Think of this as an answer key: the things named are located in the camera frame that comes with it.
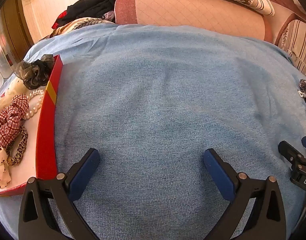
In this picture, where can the blue blanket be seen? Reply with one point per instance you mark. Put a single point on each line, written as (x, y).
(155, 92)

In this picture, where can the cream floral scarf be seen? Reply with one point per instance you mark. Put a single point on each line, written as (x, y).
(75, 25)

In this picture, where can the red plaid scrunchie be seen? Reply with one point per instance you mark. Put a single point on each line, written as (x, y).
(7, 122)

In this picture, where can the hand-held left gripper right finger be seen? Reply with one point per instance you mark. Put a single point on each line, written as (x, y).
(218, 175)

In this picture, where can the black clothing pile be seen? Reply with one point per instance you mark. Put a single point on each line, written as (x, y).
(92, 5)

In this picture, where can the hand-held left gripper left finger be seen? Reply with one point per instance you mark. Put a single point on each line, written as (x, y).
(85, 175)

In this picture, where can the pink bolster cushion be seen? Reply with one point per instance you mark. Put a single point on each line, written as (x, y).
(193, 12)

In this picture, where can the red cloth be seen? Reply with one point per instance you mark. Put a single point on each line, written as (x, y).
(59, 20)

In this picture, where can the pink armchair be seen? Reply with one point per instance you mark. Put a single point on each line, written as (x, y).
(288, 2)

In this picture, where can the black organza scrunchie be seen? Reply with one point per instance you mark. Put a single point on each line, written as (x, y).
(35, 73)

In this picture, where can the wooden door frame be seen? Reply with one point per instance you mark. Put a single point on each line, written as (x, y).
(15, 30)

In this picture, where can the striped floral seat cushion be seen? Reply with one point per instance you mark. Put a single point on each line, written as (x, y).
(298, 37)

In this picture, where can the rhinestone hair accessories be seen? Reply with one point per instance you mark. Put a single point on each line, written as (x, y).
(305, 90)

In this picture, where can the white cherry print scrunchie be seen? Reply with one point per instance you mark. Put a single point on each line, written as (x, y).
(0, 170)

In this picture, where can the red cardboard box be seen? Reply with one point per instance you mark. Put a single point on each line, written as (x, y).
(46, 140)

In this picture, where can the cream polka dot scrunchie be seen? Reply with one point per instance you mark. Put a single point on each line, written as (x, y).
(10, 92)

